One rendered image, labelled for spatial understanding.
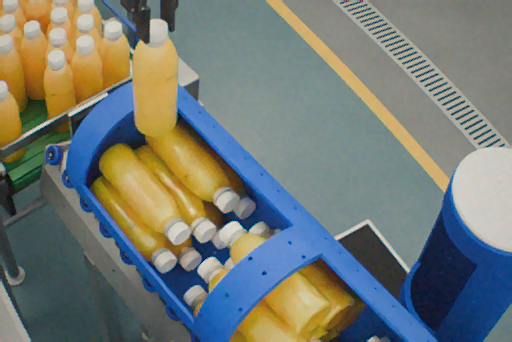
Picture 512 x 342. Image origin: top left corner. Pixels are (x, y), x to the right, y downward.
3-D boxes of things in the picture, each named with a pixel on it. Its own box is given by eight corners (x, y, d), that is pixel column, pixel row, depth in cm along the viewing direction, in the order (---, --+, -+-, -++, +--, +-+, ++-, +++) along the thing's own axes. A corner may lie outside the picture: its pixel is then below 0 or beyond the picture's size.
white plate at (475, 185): (511, 130, 167) (509, 133, 168) (428, 175, 156) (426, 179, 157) (583, 215, 153) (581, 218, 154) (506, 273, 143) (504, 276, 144)
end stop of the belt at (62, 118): (4, 158, 161) (2, 150, 159) (2, 156, 161) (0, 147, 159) (148, 78, 179) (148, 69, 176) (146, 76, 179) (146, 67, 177)
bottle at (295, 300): (300, 341, 122) (221, 258, 131) (334, 312, 123) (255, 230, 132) (295, 329, 116) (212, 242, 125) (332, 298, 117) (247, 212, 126)
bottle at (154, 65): (125, 121, 131) (121, 34, 116) (157, 99, 135) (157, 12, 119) (153, 145, 129) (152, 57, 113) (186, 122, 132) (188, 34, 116)
